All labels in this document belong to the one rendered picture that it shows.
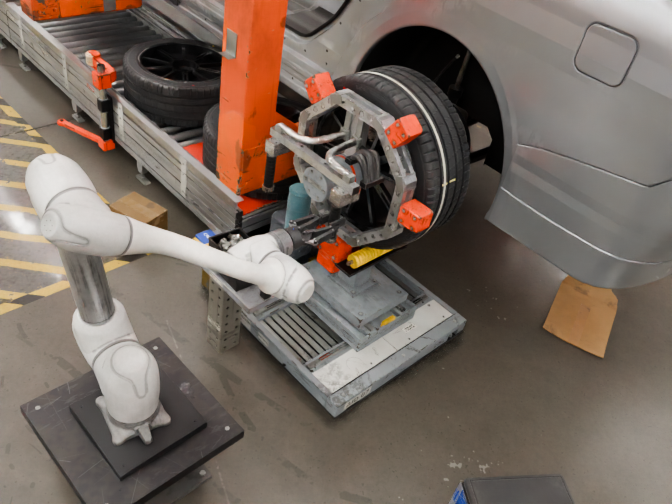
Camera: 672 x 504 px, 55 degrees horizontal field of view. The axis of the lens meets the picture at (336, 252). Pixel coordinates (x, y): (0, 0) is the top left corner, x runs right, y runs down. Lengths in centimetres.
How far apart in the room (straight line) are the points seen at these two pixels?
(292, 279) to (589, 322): 201
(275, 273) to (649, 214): 116
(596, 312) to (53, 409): 255
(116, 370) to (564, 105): 158
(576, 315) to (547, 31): 169
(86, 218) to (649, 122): 155
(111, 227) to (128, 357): 52
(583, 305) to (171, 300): 205
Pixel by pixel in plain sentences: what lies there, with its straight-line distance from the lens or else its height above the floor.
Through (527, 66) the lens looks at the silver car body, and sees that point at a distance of 225.
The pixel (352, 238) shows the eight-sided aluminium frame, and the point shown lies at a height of 62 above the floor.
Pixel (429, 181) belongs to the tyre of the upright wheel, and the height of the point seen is 97.
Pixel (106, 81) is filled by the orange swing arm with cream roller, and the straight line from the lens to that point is 365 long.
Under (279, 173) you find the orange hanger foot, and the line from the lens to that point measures 280.
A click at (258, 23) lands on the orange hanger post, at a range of 238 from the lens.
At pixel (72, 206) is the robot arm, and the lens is 156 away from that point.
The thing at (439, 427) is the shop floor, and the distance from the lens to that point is 270.
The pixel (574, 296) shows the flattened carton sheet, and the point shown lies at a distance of 357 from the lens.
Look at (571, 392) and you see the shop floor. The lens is 308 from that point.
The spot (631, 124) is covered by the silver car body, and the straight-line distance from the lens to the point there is 212.
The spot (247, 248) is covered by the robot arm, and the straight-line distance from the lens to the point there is 189.
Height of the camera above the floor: 209
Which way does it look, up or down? 39 degrees down
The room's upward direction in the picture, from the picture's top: 12 degrees clockwise
